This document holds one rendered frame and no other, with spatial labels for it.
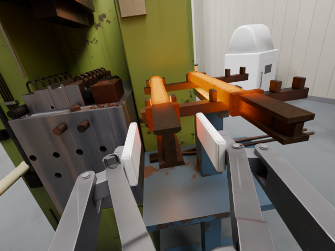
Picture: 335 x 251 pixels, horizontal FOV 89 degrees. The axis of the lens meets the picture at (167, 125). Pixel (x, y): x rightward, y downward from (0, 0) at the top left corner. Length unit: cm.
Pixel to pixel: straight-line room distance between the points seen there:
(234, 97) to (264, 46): 297
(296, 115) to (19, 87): 93
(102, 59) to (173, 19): 53
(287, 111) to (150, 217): 35
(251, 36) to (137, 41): 250
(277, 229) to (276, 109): 119
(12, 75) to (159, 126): 83
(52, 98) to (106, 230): 63
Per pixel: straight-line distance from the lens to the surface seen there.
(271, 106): 22
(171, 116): 18
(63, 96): 70
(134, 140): 17
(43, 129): 71
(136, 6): 73
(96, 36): 113
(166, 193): 48
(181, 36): 74
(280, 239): 134
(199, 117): 19
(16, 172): 106
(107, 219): 92
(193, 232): 127
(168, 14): 74
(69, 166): 75
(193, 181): 51
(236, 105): 27
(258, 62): 300
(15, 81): 95
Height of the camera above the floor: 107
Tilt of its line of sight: 25 degrees down
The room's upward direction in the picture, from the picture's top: 8 degrees counter-clockwise
